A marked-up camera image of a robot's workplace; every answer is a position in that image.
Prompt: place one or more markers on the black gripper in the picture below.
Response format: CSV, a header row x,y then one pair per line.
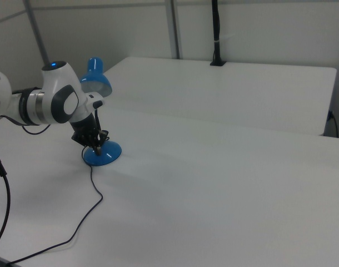
x,y
84,129

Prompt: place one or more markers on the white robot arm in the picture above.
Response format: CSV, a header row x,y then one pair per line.
x,y
55,83

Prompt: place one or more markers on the blue gooseneck desk lamp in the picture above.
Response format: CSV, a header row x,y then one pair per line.
x,y
109,153

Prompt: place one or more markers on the grey partition corner post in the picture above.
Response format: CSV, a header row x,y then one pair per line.
x,y
37,32

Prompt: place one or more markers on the black camera stand pole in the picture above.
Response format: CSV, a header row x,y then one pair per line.
x,y
216,36

